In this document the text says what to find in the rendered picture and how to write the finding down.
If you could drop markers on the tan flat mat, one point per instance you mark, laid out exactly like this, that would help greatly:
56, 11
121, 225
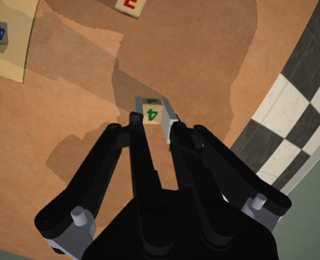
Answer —
20, 16

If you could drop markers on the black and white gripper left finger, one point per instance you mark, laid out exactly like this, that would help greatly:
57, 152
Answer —
67, 222

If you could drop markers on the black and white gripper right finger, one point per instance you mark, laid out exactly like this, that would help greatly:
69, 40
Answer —
242, 187

